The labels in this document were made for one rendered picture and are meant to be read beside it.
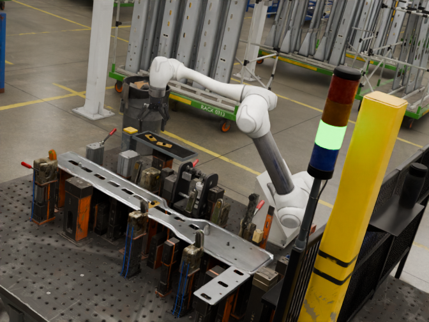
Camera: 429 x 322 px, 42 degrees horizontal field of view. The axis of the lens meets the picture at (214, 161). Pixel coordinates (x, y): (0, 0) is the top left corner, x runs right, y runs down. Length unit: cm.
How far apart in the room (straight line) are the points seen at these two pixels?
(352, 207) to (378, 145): 20
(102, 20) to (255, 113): 388
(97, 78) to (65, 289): 411
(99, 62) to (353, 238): 512
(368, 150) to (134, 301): 147
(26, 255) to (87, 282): 36
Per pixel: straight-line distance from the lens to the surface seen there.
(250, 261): 253
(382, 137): 156
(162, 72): 302
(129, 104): 560
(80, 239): 302
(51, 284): 274
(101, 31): 640
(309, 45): 1048
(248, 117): 270
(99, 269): 285
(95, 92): 659
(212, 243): 260
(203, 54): 714
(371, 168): 159
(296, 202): 299
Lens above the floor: 237
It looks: 23 degrees down
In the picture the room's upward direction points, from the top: 11 degrees clockwise
